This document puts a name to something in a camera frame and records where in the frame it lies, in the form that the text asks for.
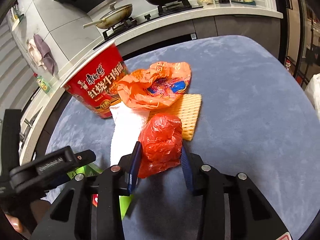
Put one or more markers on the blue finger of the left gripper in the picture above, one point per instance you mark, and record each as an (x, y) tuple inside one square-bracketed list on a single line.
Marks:
[(60, 162)]

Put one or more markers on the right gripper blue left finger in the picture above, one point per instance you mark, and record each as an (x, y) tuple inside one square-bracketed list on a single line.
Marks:
[(133, 167)]

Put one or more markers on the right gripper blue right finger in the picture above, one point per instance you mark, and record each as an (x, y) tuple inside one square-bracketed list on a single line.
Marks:
[(187, 169)]

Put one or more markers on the red plastic bag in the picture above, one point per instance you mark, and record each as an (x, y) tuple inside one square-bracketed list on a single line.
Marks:
[(161, 140)]

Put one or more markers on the white tissue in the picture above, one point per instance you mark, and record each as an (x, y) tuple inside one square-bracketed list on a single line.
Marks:
[(128, 125)]

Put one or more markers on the orange foam fruit net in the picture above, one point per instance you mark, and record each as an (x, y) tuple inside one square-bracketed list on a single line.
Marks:
[(187, 108)]

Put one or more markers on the orange plastic bag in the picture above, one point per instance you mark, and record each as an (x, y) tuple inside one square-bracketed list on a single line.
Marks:
[(159, 86)]

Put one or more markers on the steel kitchen faucet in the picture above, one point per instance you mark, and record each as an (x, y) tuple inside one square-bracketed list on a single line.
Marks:
[(29, 124)]

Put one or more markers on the white lined trash bin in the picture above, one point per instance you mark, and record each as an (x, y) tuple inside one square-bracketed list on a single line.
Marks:
[(312, 91)]

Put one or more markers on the person's left hand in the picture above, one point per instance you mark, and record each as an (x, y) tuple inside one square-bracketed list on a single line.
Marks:
[(25, 221)]

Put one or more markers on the green dish soap bottle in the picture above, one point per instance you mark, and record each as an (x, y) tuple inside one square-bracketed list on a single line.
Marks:
[(42, 83)]

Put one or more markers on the red instant noodle cup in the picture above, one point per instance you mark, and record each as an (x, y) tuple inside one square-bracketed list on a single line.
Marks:
[(94, 83)]

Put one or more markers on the blue grey table mat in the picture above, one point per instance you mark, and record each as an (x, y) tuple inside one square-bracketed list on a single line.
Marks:
[(254, 118)]

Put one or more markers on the purple hanging towel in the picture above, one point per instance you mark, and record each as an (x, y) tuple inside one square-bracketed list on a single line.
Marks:
[(45, 51)]

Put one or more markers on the cream hanging towel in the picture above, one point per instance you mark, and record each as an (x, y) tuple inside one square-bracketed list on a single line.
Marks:
[(35, 54)]

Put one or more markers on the beige wok with lid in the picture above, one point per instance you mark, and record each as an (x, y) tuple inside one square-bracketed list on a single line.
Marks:
[(113, 17)]

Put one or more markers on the black gas stove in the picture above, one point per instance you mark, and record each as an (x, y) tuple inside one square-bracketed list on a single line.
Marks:
[(109, 33)]

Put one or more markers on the wall utensil rack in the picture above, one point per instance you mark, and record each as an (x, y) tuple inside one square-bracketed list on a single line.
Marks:
[(17, 16)]

